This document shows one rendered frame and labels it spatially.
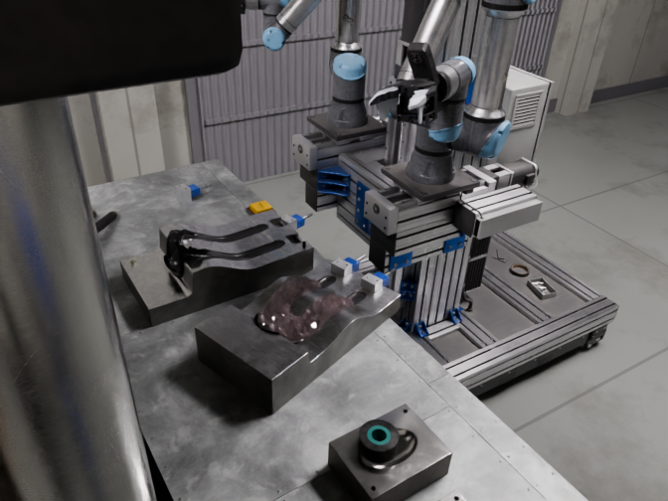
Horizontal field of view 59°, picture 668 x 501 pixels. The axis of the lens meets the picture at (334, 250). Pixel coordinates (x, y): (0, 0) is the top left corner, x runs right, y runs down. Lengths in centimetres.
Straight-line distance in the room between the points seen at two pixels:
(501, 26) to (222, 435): 119
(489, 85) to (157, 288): 105
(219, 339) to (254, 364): 12
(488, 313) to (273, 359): 151
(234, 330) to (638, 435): 179
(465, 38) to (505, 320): 126
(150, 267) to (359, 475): 88
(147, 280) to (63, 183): 152
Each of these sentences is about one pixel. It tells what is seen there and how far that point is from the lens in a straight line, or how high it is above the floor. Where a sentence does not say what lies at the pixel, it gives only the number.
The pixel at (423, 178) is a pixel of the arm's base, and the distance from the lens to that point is 181.
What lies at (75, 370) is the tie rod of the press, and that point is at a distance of 22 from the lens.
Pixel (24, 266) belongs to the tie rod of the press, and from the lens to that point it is 19.
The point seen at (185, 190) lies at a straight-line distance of 216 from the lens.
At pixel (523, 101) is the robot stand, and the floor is 118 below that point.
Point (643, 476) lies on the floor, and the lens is 258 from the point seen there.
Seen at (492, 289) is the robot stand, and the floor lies 21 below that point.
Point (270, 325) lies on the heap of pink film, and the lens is 146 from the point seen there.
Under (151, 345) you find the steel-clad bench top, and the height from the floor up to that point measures 80.
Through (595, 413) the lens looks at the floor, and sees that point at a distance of 272.
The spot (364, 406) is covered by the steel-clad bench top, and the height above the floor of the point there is 80.
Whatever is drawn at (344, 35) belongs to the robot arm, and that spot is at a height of 132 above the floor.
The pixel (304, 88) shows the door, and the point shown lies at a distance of 403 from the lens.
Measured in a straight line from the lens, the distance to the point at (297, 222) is 196.
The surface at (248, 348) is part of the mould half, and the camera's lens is 138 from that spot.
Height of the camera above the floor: 185
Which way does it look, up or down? 34 degrees down
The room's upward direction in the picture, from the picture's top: 2 degrees clockwise
